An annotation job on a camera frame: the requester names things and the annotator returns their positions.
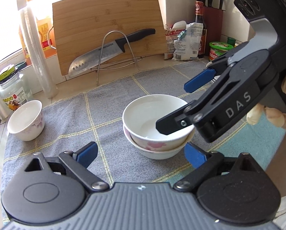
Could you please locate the metal wire board stand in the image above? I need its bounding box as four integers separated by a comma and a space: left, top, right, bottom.
96, 30, 144, 86

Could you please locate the orange cooking oil jug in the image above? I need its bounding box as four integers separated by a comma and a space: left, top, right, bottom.
19, 17, 57, 65

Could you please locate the green lid sauce jar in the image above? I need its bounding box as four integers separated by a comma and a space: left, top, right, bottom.
209, 42, 234, 61

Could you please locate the white gloved right hand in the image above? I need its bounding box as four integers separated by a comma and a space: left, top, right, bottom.
247, 77, 286, 130

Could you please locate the plain white bowl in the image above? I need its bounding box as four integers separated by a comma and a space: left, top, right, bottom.
123, 126, 194, 160

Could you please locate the black handled santoku knife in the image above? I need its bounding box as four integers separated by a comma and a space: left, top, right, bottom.
68, 28, 155, 77

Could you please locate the small green lid jar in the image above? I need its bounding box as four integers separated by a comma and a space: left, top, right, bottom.
227, 37, 236, 46

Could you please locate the dark red knife block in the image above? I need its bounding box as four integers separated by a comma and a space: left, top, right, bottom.
198, 0, 224, 56

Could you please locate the glass jar green lid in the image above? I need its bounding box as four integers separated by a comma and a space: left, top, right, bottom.
0, 64, 33, 111

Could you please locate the dark soy sauce bottle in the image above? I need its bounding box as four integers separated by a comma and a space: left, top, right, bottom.
194, 1, 207, 59

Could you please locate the white floral bowl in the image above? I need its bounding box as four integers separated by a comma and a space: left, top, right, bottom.
7, 100, 45, 142
122, 94, 194, 152

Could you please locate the bamboo cutting board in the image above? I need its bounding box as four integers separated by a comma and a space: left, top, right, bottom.
53, 0, 167, 75

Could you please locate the white floral bowl front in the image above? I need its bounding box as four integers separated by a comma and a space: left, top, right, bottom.
122, 94, 194, 152

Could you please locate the clear plastic wrap roll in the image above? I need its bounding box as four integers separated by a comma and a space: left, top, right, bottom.
19, 0, 58, 98

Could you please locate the white floral bowl back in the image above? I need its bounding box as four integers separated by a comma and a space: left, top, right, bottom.
7, 100, 45, 142

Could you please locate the white seasoning bag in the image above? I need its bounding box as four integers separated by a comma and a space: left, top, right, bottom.
173, 22, 200, 61

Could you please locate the red clipped snack bag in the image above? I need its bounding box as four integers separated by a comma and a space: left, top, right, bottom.
164, 21, 187, 60

